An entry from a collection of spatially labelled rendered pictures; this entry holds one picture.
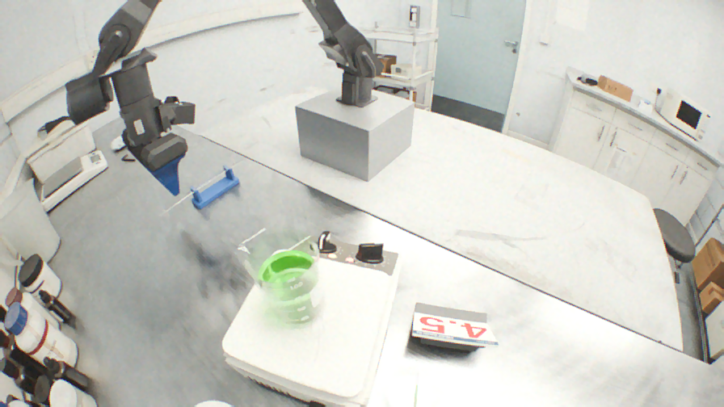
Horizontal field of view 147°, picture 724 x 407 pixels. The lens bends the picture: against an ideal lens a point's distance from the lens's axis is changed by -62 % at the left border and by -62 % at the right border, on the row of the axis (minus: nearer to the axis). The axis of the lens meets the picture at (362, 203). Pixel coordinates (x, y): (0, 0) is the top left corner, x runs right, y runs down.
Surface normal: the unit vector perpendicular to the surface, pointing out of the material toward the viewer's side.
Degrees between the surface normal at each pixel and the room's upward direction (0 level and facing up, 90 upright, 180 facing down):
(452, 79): 90
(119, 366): 0
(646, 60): 90
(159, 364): 0
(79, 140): 93
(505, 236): 0
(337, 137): 90
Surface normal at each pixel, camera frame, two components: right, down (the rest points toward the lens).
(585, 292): 0.00, -0.77
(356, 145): -0.57, 0.53
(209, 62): 0.82, 0.37
